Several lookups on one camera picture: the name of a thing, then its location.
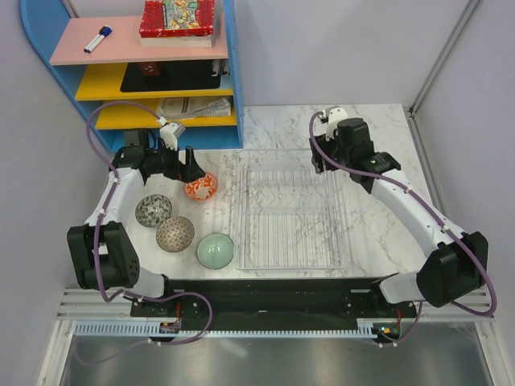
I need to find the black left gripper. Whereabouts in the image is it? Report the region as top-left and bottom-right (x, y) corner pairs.
(145, 139), (204, 184)

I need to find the orange floral bowl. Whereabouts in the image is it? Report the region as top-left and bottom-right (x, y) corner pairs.
(184, 172), (218, 202)

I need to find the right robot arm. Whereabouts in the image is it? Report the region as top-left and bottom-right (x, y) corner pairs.
(310, 109), (497, 317)

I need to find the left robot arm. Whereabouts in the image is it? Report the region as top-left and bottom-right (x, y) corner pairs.
(67, 122), (205, 316)

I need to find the grey floral bowl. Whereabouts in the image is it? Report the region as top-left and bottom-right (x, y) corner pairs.
(135, 194), (172, 228)

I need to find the brown lattice bowl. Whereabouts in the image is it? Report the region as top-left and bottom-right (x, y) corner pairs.
(155, 216), (195, 253)

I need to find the folded newspaper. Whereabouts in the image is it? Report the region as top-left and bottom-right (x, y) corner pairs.
(156, 96), (233, 121)

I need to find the pale green bowl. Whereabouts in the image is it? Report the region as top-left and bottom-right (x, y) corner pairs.
(196, 233), (234, 270)

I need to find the dark red box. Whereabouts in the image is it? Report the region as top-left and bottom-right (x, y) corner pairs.
(138, 61), (162, 77)

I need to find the blue shelf unit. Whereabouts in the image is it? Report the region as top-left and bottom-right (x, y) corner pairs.
(20, 1), (244, 152)

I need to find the red patterned book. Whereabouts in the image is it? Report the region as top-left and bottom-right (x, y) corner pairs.
(139, 0), (217, 48)

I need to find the blue white marker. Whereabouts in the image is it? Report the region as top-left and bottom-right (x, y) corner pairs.
(84, 26), (113, 53)

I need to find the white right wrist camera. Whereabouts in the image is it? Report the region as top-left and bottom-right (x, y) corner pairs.
(320, 105), (348, 141)

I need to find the white wire dish rack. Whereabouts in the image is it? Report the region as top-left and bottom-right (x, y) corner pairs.
(237, 149), (346, 272)

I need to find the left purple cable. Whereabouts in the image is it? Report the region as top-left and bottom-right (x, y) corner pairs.
(74, 100), (213, 367)

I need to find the white slotted cable duct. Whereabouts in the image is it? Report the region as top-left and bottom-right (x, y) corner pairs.
(73, 320), (377, 339)

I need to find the aluminium frame post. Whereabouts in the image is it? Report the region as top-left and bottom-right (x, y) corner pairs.
(405, 0), (483, 119)

